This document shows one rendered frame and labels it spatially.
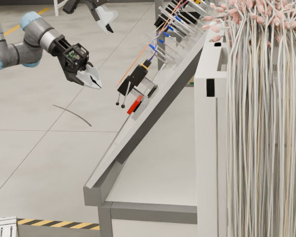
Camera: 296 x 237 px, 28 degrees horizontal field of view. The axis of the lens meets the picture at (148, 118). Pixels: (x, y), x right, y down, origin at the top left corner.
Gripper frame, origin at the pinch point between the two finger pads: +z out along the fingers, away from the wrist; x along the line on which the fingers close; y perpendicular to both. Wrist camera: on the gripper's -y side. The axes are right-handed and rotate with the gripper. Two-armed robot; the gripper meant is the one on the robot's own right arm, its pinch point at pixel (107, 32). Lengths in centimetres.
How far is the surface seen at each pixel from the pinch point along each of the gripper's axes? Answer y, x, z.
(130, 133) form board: -2.3, -28.8, 27.4
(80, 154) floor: -97, 195, 65
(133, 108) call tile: 1.2, -26.3, 22.0
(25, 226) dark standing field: -112, 102, 71
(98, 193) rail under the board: -21, -25, 40
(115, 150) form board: -8.8, -27.6, 30.2
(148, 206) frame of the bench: -9, -24, 51
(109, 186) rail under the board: -19.7, -16.0, 41.8
